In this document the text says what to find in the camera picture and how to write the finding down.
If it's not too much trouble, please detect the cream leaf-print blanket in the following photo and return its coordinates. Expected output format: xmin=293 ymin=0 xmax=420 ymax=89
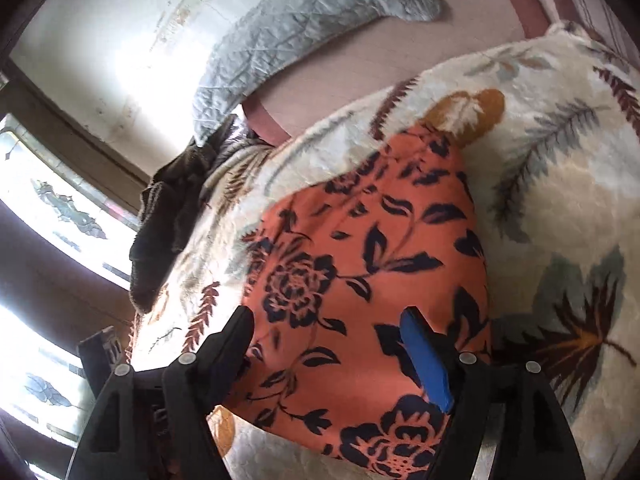
xmin=127 ymin=20 xmax=640 ymax=480

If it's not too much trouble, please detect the dark ribbed object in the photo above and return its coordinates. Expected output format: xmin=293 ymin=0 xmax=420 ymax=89
xmin=77 ymin=326 xmax=132 ymax=396

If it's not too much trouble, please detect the grey quilted pillow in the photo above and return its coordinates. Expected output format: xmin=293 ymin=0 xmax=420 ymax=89
xmin=192 ymin=0 xmax=443 ymax=147

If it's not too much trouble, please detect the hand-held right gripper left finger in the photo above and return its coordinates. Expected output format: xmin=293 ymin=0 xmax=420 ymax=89
xmin=70 ymin=305 xmax=256 ymax=480

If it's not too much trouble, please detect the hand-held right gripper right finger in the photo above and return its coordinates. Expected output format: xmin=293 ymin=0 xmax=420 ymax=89
xmin=399 ymin=306 xmax=587 ymax=480

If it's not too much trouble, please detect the stained glass window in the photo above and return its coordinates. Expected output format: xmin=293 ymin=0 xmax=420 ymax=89
xmin=0 ymin=112 xmax=141 ymax=480

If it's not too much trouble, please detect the dark brown knitted garment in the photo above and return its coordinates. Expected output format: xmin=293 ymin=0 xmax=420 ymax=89
xmin=129 ymin=115 xmax=241 ymax=313

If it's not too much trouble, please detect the orange floral blouse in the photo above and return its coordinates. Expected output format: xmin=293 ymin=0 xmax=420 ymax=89
xmin=220 ymin=122 xmax=493 ymax=480

